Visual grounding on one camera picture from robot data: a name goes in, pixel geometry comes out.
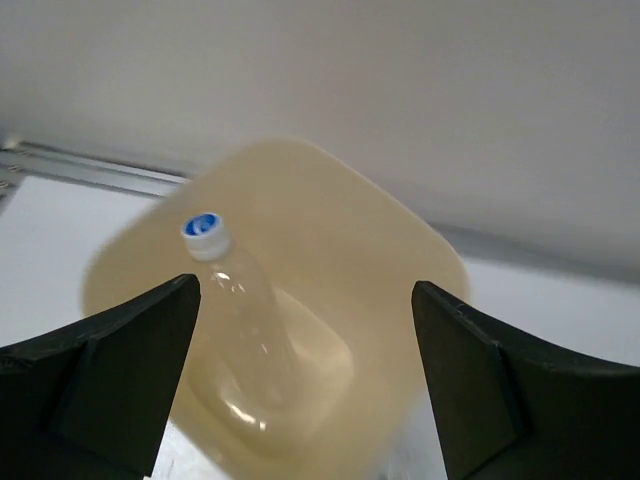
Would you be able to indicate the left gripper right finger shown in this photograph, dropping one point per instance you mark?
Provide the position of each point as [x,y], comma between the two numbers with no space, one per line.
[509,405]

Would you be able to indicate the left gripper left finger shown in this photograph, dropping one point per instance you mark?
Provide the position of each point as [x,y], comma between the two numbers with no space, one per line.
[91,400]

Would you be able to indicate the clear bottle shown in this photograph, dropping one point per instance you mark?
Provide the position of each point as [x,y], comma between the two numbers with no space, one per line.
[243,368]

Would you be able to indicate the beige plastic bin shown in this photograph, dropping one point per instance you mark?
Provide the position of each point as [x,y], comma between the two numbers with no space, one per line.
[343,256]

